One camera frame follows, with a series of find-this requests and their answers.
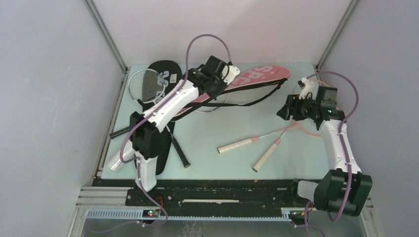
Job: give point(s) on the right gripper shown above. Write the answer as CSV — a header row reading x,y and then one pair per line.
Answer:
x,y
292,101

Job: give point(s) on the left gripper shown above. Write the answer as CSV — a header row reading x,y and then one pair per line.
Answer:
x,y
214,95

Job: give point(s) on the pink sport racket bag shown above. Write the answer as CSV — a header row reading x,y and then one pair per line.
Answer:
x,y
255,78

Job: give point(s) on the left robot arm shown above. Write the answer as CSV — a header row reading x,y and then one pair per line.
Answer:
x,y
145,134

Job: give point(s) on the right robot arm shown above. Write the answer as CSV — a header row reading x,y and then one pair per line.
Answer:
x,y
344,189

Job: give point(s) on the black racket bag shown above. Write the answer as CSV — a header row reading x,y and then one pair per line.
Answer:
x,y
170,72

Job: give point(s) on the left aluminium frame post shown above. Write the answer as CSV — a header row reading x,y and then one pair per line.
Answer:
x,y
98,20

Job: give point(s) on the aluminium frame post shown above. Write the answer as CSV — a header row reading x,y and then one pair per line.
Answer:
x,y
337,33
98,20

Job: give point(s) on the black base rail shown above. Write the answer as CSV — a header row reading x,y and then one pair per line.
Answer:
x,y
229,199

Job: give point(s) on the right aluminium frame post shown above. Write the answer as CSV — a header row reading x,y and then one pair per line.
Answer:
x,y
337,33

